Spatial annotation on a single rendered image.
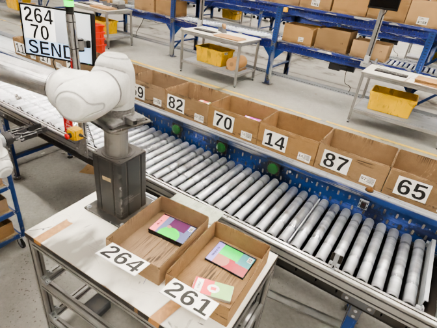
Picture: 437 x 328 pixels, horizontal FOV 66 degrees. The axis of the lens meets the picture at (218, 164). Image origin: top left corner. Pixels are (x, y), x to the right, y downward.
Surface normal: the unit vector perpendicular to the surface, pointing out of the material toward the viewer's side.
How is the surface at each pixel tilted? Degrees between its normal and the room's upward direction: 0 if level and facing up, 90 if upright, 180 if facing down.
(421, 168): 89
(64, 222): 0
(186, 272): 0
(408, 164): 90
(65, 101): 91
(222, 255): 0
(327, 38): 88
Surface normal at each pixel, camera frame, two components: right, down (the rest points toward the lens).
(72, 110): -0.12, 0.50
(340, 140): -0.54, 0.37
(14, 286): 0.11, -0.86
